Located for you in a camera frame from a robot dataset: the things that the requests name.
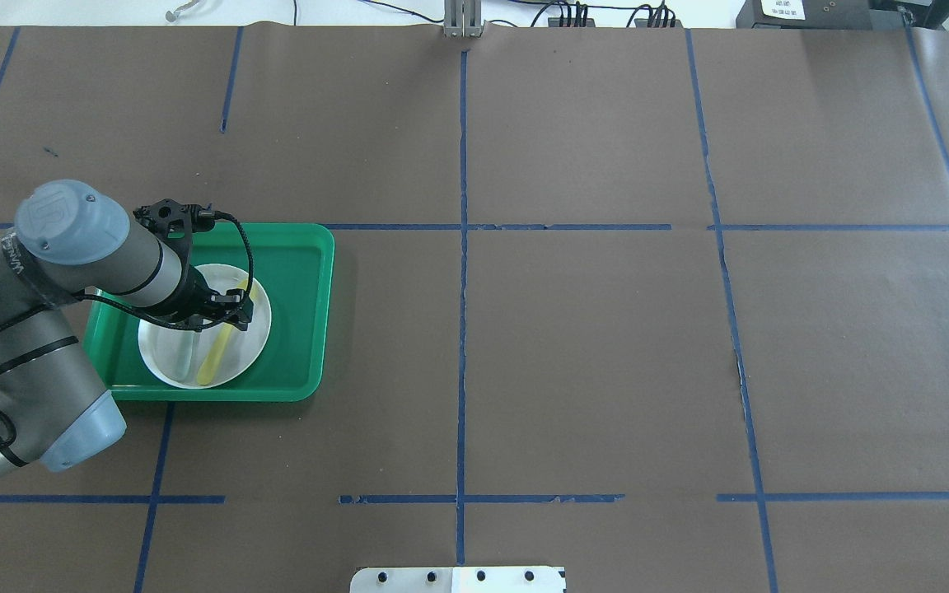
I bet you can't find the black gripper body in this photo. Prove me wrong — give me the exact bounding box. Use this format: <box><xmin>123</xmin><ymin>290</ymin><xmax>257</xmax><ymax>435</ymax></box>
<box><xmin>133</xmin><ymin>199</ymin><xmax>254</xmax><ymax>331</ymax></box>

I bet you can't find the yellow plastic spoon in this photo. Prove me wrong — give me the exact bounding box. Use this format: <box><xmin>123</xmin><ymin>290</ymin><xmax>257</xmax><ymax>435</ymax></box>
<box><xmin>195</xmin><ymin>323</ymin><xmax>261</xmax><ymax>388</ymax></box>

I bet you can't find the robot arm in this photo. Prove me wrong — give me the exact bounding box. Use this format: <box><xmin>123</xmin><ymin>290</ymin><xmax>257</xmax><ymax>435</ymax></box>
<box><xmin>0</xmin><ymin>180</ymin><xmax>253</xmax><ymax>479</ymax></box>

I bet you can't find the translucent plastic fork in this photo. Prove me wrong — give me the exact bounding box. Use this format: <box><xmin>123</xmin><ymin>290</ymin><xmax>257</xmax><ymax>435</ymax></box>
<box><xmin>171</xmin><ymin>331</ymin><xmax>199</xmax><ymax>382</ymax></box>

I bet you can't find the white round plate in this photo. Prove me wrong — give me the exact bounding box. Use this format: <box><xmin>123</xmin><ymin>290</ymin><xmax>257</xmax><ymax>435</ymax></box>
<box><xmin>137</xmin><ymin>280</ymin><xmax>273</xmax><ymax>390</ymax></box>

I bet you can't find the green plastic tray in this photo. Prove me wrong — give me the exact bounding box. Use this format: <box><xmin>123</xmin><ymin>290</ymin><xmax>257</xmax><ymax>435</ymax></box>
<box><xmin>82</xmin><ymin>224</ymin><xmax>334</xmax><ymax>402</ymax></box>

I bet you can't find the black usb hub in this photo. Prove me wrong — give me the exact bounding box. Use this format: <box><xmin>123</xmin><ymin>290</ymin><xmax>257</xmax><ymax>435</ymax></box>
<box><xmin>531</xmin><ymin>1</ymin><xmax>591</xmax><ymax>29</ymax></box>

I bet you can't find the black box with label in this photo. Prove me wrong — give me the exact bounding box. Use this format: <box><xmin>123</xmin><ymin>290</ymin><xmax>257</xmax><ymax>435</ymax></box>
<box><xmin>735</xmin><ymin>1</ymin><xmax>909</xmax><ymax>30</ymax></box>

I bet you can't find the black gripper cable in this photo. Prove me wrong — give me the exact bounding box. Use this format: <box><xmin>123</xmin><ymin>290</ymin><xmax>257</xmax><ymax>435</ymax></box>
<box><xmin>0</xmin><ymin>211</ymin><xmax>256</xmax><ymax>472</ymax></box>

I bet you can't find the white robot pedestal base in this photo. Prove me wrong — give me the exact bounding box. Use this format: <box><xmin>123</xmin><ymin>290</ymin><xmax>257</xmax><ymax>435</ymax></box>
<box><xmin>349</xmin><ymin>564</ymin><xmax>568</xmax><ymax>592</ymax></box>

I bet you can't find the aluminium frame post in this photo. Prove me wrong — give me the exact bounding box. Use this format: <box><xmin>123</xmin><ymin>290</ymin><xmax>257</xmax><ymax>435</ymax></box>
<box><xmin>442</xmin><ymin>0</ymin><xmax>485</xmax><ymax>39</ymax></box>

